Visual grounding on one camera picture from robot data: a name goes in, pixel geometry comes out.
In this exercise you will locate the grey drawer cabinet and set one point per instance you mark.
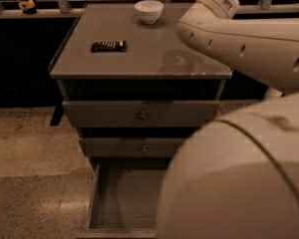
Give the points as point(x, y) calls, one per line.
point(156, 66)

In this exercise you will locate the round top drawer knob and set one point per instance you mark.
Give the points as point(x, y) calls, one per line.
point(142, 116)

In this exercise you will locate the grey middle drawer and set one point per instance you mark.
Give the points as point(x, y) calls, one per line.
point(129, 146)

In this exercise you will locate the black chocolate bar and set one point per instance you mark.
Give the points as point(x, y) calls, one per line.
point(109, 46)

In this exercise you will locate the round middle drawer knob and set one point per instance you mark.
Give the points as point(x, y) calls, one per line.
point(144, 149)

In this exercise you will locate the grey top drawer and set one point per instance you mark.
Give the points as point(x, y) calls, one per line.
point(126, 113)

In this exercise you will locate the small yellow figurine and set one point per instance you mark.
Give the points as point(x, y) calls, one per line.
point(27, 6)

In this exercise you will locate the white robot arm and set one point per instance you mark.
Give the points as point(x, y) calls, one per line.
point(238, 176)

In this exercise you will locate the round drawer knob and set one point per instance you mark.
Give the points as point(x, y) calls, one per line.
point(142, 116)
point(144, 149)

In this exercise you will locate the grey open bottom drawer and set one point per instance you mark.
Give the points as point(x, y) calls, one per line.
point(124, 198)

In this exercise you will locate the white ceramic bowl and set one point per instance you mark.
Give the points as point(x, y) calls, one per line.
point(149, 10)

